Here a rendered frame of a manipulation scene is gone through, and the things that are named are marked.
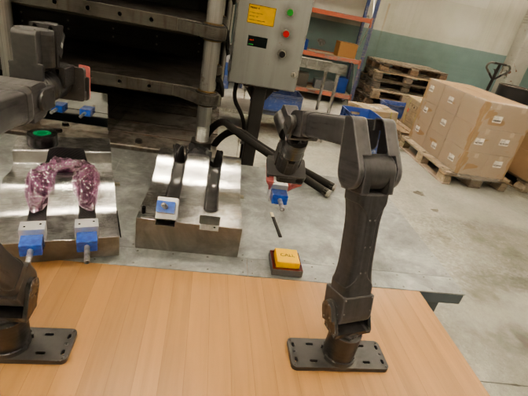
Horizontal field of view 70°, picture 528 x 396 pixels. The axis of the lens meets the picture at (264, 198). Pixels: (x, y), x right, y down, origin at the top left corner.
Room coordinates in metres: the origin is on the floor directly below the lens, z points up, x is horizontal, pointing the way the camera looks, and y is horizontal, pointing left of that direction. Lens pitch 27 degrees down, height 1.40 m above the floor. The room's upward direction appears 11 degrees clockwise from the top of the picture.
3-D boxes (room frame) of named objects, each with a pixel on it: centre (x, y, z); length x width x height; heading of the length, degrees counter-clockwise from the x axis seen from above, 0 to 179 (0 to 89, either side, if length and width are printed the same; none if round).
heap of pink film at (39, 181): (0.89, 0.54, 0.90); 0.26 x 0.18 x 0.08; 27
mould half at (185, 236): (1.03, 0.21, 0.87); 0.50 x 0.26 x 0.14; 10
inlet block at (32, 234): (0.63, 0.46, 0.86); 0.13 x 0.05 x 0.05; 27
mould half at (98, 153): (0.89, 0.55, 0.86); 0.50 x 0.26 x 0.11; 27
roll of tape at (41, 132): (1.03, 0.68, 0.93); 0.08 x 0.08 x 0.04
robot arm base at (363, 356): (0.55, -0.21, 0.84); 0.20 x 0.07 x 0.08; 102
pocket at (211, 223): (0.82, 0.12, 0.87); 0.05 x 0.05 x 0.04; 10
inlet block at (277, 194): (0.93, -0.04, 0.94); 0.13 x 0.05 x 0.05; 10
